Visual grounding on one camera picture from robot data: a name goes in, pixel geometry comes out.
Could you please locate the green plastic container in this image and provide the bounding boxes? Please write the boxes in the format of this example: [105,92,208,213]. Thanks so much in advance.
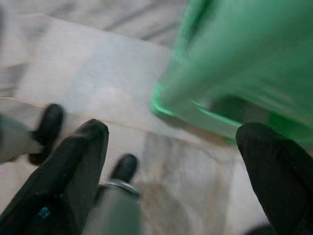
[149,0,313,147]

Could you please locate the pale white floor mat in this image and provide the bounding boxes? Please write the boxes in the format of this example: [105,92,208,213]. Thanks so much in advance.
[0,12,245,147]

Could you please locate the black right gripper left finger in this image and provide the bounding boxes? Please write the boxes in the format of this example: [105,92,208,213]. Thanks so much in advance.
[0,118,110,235]

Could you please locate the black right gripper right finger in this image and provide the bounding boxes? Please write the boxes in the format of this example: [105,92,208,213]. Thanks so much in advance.
[235,121,313,235]

